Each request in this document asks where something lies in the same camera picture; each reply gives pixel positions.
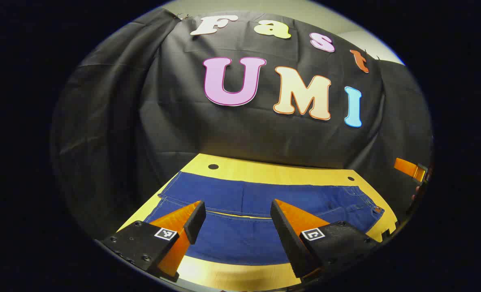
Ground black backdrop cloth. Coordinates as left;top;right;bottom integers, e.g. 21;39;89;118
50;8;434;244

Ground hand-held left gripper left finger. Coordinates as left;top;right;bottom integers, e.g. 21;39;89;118
101;200;207;281

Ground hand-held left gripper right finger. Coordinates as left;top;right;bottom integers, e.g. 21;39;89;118
270;199;383;280

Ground blue jeans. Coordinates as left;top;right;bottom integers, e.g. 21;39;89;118
143;171;386;266

